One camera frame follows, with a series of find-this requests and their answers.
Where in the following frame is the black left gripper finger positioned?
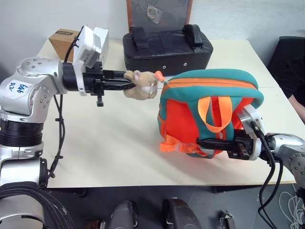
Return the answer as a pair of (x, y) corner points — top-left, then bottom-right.
(104, 79), (135, 92)
(102, 70), (127, 80)

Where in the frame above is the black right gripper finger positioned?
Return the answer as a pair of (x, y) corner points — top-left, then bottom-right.
(195, 138), (236, 151)

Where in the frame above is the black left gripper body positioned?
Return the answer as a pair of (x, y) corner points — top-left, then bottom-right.
(82, 61), (106, 108)

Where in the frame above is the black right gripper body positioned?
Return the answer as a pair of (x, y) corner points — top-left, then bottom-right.
(227, 130), (254, 160)

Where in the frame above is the tan plush hamster toy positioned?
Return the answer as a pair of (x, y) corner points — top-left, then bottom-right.
(122, 70), (160, 101)

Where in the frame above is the orange and teal backpack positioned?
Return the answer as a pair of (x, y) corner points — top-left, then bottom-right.
(154, 68), (265, 160)

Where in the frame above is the brown cardboard box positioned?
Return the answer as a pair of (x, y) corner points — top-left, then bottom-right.
(48, 29), (82, 63)

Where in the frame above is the black padded bag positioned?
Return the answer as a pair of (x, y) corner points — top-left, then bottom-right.
(122, 23), (214, 76)

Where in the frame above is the clear bag with metal part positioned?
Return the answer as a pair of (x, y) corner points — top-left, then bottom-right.
(146, 4), (163, 24)

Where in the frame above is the wooden framed dark board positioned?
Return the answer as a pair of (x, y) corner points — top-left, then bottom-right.
(126, 0), (194, 33)

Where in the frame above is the dark rounded shape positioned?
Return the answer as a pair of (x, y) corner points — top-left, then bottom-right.
(162, 197), (203, 229)
(109, 200), (139, 229)

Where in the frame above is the person in black clothing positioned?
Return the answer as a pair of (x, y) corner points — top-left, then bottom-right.
(266, 35), (305, 101)

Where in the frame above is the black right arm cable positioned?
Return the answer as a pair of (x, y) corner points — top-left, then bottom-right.
(248, 120), (285, 229)

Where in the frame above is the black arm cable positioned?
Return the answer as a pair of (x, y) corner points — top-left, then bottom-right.
(46, 35), (83, 182)
(248, 120), (285, 229)

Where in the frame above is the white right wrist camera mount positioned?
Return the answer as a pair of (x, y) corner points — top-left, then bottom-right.
(236, 104), (265, 161)

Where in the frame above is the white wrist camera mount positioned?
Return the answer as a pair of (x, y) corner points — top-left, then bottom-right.
(236, 104), (265, 161)
(72, 25), (103, 96)

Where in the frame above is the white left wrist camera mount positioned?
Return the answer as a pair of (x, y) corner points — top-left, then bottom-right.
(72, 25), (103, 96)

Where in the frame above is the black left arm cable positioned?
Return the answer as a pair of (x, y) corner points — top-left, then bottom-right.
(46, 35), (83, 182)

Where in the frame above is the small metal bracket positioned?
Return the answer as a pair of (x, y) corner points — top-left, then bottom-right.
(218, 209), (236, 229)

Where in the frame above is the white cable bundle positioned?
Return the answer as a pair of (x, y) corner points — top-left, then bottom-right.
(278, 189), (305, 229)

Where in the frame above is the black cable bundle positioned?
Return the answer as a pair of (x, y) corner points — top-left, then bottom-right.
(0, 182), (77, 229)

